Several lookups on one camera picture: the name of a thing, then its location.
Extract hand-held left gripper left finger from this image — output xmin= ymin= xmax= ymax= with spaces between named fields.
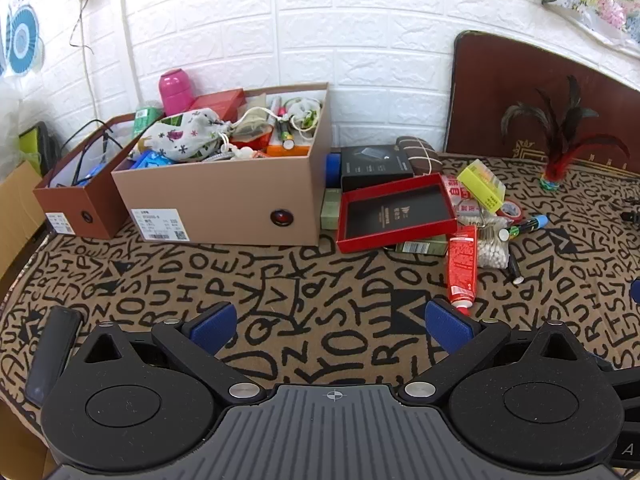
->
xmin=80 ymin=302 xmax=268 ymax=406

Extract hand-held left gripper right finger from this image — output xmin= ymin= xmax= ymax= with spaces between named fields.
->
xmin=400 ymin=299 xmax=596 ymax=406

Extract red tube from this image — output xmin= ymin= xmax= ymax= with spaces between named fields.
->
xmin=446 ymin=225 xmax=478 ymax=317

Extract bag of cotton swabs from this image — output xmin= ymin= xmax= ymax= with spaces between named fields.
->
xmin=457 ymin=210 xmax=511 ymax=268

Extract large tan cardboard box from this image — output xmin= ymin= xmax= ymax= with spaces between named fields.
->
xmin=111 ymin=82 xmax=330 ymax=247

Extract red box lid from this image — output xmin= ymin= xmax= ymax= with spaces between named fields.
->
xmin=336 ymin=175 xmax=458 ymax=254

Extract green soap block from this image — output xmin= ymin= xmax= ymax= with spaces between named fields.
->
xmin=395 ymin=236 xmax=449 ymax=257

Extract letter printed blanket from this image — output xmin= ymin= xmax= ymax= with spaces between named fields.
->
xmin=0 ymin=152 xmax=640 ymax=411

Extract marker with blue cap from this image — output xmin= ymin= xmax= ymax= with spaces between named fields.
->
xmin=507 ymin=214 xmax=549 ymax=238

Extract red tape roll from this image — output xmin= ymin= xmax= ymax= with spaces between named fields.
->
xmin=497 ymin=200 xmax=525 ymax=223

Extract white packet with red print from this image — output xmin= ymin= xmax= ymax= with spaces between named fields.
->
xmin=442 ymin=172 xmax=481 ymax=216

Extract yellow box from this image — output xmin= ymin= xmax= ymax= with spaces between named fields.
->
xmin=457 ymin=159 xmax=506 ymax=213

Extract feather shuttlecock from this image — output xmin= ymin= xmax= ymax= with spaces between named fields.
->
xmin=500 ymin=75 xmax=631 ymax=192

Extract green soap box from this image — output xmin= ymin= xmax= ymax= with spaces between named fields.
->
xmin=320 ymin=188 xmax=344 ymax=232

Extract small brown cardboard box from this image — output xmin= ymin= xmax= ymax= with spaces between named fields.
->
xmin=33 ymin=114 xmax=166 ymax=240

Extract brown striped pouch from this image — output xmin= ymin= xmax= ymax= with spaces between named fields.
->
xmin=394 ymin=135 xmax=443 ymax=176

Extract blue packet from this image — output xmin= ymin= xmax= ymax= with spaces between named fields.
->
xmin=131 ymin=150 xmax=176 ymax=170

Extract black product box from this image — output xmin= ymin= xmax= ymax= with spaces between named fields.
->
xmin=340 ymin=145 xmax=415 ymax=192

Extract orange box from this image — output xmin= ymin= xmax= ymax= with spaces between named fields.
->
xmin=266 ymin=130 xmax=313 ymax=157

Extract beige small pouch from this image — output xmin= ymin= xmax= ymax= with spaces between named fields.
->
xmin=230 ymin=107 xmax=273 ymax=143

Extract green yellow marker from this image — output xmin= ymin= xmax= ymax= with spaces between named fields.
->
xmin=277 ymin=115 xmax=296 ymax=150

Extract red gift box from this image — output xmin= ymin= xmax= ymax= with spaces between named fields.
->
xmin=189 ymin=89 xmax=247 ymax=123

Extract flat cardboard sheet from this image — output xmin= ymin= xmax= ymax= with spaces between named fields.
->
xmin=0 ymin=160 xmax=48 ymax=281

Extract pink cup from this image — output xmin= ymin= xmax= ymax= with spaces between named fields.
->
xmin=159 ymin=69 xmax=195 ymax=116

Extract brown folding table board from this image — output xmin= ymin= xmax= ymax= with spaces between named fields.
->
xmin=442 ymin=30 xmax=640 ymax=178

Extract yellow green bag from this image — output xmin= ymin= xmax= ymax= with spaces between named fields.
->
xmin=17 ymin=122 xmax=62 ymax=176

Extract blue white fan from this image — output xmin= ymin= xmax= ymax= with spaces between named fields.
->
xmin=0 ymin=0 xmax=41 ymax=77

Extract printed drawstring bag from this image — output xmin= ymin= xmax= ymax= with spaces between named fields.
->
xmin=134 ymin=109 xmax=233 ymax=163

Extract black cable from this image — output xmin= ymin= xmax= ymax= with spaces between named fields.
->
xmin=60 ymin=119 xmax=126 ymax=186

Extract white green cord bundle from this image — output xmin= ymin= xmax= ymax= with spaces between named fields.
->
xmin=287 ymin=96 xmax=322 ymax=132

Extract white wall conduit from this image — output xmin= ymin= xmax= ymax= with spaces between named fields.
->
xmin=117 ymin=0 xmax=142 ymax=111

